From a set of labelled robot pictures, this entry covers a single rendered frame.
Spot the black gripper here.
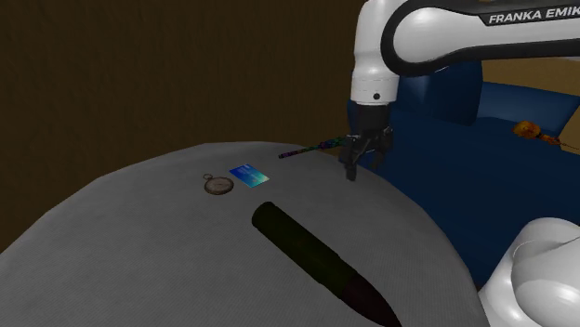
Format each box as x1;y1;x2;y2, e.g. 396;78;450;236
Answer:
338;102;394;183

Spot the multicoloured thin pen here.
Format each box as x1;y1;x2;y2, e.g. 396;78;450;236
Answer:
277;136;351;161

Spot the blue sofa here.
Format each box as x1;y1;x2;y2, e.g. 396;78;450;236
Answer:
346;60;580;291

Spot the blue plastic card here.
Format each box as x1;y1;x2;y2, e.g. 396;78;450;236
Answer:
228;163;271;190

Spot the round brass pocket watch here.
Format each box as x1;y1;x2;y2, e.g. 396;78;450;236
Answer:
202;173;236;196

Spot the orange brown lumpy object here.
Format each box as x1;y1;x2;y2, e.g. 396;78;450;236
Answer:
511;120;580;149

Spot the grey fabric ottoman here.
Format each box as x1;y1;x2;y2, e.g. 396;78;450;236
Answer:
0;140;492;327

